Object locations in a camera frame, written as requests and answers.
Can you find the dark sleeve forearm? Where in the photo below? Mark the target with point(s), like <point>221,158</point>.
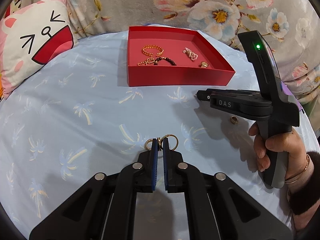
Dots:
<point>303,195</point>

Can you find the red jewelry tray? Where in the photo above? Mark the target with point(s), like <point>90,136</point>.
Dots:
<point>155,58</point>

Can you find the white cat face pillow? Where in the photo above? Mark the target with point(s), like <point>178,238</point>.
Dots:
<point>30,38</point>

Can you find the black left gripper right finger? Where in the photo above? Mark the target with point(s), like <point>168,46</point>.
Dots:
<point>217,208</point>

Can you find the pearl hair clip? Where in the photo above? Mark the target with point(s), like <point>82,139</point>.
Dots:
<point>193,56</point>

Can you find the purple mat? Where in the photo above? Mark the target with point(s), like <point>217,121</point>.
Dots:
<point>292,94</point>

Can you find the right hand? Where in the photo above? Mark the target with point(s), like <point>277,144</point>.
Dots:
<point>289,143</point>

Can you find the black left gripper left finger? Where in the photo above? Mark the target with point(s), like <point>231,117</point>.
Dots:
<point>104,207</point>

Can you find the gold wrist watch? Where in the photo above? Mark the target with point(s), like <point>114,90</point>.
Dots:
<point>204,64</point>

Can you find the grey floral blanket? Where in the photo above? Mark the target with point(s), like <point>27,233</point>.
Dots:
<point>291,28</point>

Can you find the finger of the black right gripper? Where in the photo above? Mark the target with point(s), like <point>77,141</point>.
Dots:
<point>205,95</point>

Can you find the light blue palm cloth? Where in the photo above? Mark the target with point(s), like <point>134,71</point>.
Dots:
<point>77,116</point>

